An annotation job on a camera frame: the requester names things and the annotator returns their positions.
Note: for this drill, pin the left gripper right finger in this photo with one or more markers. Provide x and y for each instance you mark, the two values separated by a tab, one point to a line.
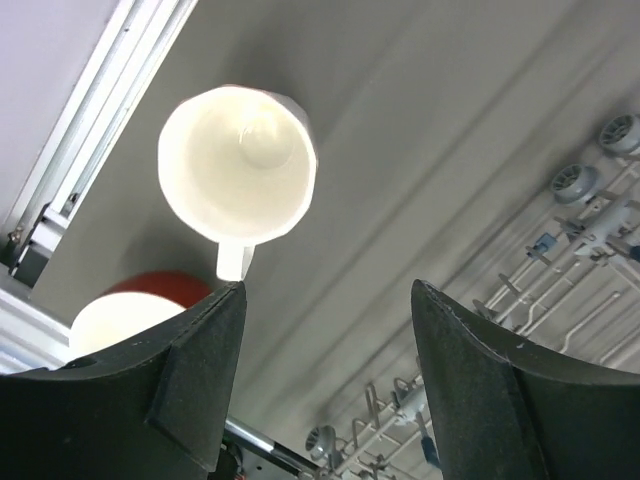
504	407

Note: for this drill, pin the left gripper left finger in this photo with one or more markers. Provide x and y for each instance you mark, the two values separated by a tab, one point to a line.
150	407

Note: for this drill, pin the red mug white inside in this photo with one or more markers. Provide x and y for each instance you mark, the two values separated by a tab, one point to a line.
133	306

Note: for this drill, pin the grey wire dish rack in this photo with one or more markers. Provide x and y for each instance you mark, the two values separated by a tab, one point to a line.
568	279

